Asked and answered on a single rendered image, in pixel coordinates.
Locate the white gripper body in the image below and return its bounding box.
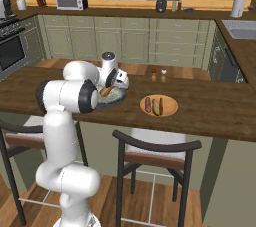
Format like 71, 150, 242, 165
114, 70, 131, 90

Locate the tan bun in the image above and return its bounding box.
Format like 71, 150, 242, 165
100, 86, 114, 98

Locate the grey bowl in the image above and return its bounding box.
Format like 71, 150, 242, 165
94, 85, 130, 110

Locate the red-brown sausage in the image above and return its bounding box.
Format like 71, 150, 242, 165
144, 96, 152, 114

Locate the brown bun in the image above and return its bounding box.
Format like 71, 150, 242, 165
151, 98, 161, 117

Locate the dark brown sausage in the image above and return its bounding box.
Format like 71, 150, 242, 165
158, 97, 165, 116

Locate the orange round plate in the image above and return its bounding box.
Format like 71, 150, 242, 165
139, 94, 179, 118

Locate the green base cupboard run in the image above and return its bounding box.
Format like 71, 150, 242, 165
37, 14, 218, 69

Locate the white-topped salt shaker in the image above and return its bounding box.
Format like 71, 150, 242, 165
160, 68, 168, 83

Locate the dark-framed stool with white seat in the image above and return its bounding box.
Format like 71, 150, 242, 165
111, 128, 203, 227
0, 116, 90, 227

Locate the dark grey kettle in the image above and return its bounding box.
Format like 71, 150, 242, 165
155, 0, 168, 14

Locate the silver toaster oven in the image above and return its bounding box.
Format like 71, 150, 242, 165
55, 0, 89, 12

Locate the dark dishwasher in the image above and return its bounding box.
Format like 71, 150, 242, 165
207, 27, 248, 84

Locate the black and silver stove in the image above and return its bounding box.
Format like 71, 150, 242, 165
0, 16, 32, 82

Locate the white pot with utensils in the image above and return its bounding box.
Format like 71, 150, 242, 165
12, 0, 32, 12

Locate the grey sink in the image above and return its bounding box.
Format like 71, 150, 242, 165
221, 19, 256, 41

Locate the white paper towel roll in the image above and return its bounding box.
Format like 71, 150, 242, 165
229, 0, 248, 19

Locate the silver coffee machine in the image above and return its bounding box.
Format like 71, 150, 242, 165
0, 0, 15, 19

